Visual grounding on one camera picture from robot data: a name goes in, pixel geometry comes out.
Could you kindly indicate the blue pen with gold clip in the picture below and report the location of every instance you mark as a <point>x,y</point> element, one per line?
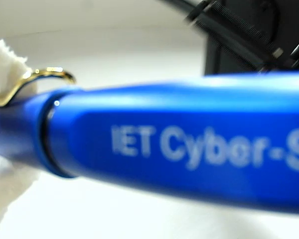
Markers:
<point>164,124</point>

